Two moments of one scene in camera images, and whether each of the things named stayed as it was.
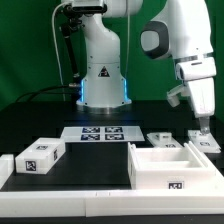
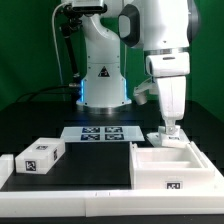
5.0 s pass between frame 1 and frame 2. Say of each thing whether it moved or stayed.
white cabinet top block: stayed
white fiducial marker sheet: stayed
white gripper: moved
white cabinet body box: stayed
